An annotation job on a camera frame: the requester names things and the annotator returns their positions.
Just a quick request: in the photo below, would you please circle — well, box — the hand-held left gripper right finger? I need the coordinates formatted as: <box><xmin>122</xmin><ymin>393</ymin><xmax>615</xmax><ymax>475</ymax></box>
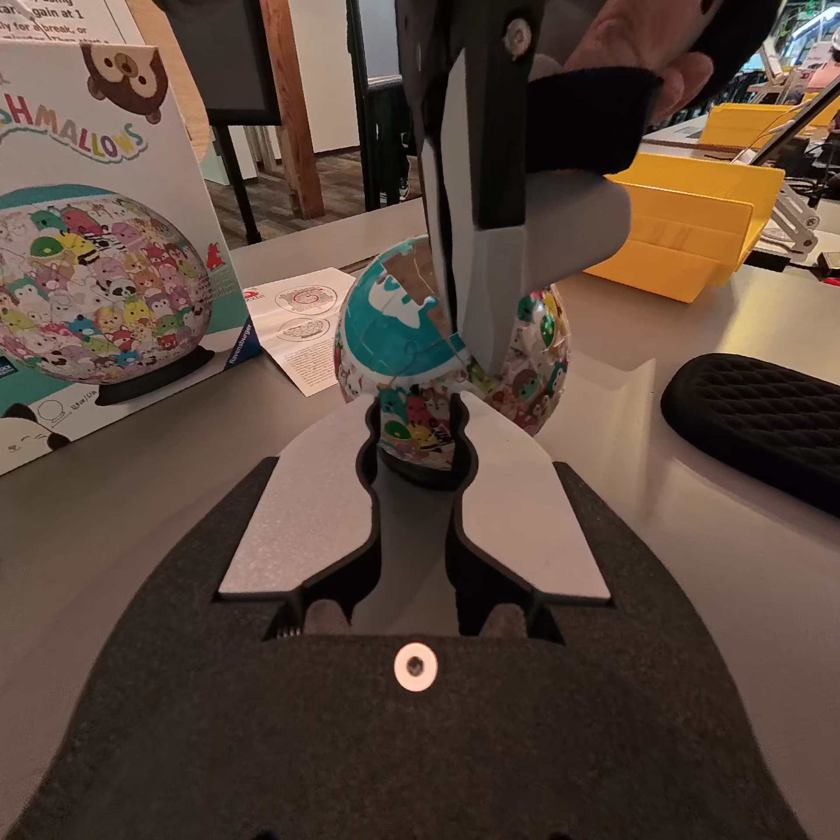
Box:
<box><xmin>449</xmin><ymin>390</ymin><xmax>614</xmax><ymax>603</ymax></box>

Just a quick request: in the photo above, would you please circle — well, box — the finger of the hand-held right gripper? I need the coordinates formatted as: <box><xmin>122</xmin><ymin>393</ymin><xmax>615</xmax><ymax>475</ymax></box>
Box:
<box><xmin>441</xmin><ymin>46</ymin><xmax>536</xmax><ymax>389</ymax></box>
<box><xmin>420</xmin><ymin>136</ymin><xmax>460</xmax><ymax>329</ymax></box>

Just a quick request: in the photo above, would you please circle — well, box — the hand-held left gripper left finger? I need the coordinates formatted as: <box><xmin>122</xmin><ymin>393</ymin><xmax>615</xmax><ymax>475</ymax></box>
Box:
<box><xmin>217</xmin><ymin>392</ymin><xmax>383</xmax><ymax>601</ymax></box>

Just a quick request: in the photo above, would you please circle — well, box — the colourful puzzle ball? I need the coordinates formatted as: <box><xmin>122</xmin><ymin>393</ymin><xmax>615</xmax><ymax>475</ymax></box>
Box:
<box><xmin>333</xmin><ymin>235</ymin><xmax>573</xmax><ymax>475</ymax></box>

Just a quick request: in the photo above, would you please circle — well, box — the black ball stand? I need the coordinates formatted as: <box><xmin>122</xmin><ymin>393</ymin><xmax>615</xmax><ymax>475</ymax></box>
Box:
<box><xmin>375</xmin><ymin>453</ymin><xmax>464</xmax><ymax>494</ymax></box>

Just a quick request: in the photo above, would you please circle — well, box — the puzzle ball box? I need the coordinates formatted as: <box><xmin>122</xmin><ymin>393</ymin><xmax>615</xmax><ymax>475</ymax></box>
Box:
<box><xmin>0</xmin><ymin>42</ymin><xmax>265</xmax><ymax>479</ymax></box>

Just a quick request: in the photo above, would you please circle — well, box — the person's right hand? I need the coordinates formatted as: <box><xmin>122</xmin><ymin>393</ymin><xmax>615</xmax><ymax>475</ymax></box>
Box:
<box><xmin>564</xmin><ymin>0</ymin><xmax>718</xmax><ymax>126</ymax></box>

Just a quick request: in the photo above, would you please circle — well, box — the white instruction sheet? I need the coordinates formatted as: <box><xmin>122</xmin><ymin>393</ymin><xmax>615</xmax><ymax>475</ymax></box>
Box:
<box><xmin>241</xmin><ymin>266</ymin><xmax>358</xmax><ymax>399</ymax></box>

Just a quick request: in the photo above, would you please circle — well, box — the yellow storage bin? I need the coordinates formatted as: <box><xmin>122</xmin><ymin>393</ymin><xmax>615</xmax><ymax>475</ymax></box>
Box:
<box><xmin>697</xmin><ymin>98</ymin><xmax>840</xmax><ymax>152</ymax></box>
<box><xmin>607</xmin><ymin>152</ymin><xmax>786</xmax><ymax>290</ymax></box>
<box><xmin>583</xmin><ymin>172</ymin><xmax>756</xmax><ymax>304</ymax></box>

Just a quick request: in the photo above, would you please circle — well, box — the black display panel on stand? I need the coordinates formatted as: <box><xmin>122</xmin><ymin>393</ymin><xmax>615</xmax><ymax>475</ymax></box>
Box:
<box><xmin>161</xmin><ymin>0</ymin><xmax>284</xmax><ymax>245</ymax></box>

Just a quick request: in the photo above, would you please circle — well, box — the black padded wrist rest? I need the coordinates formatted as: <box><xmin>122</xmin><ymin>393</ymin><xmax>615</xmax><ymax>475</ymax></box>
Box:
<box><xmin>659</xmin><ymin>353</ymin><xmax>840</xmax><ymax>519</ymax></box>

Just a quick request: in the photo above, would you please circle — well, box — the light wooden panel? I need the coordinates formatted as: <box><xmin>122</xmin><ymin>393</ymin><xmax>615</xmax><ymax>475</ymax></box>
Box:
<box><xmin>125</xmin><ymin>0</ymin><xmax>211</xmax><ymax>161</ymax></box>

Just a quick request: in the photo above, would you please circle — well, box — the white notice paper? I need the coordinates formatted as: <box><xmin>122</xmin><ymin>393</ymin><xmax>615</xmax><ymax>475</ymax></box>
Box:
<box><xmin>0</xmin><ymin>0</ymin><xmax>147</xmax><ymax>48</ymax></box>

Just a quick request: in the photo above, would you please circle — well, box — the wooden post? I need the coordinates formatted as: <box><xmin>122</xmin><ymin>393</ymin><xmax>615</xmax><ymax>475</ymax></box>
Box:
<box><xmin>259</xmin><ymin>0</ymin><xmax>327</xmax><ymax>221</ymax></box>

